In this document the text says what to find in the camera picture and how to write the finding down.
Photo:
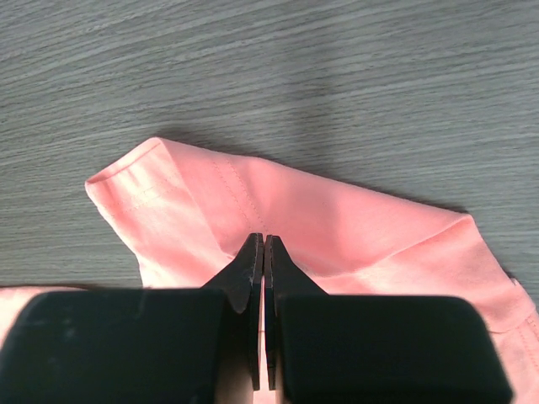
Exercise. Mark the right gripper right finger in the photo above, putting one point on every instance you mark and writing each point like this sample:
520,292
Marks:
324,348

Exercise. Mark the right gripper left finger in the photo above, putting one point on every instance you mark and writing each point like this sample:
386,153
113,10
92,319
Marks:
141,346

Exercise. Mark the salmon pink t-shirt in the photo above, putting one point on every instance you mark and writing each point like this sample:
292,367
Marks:
185,212

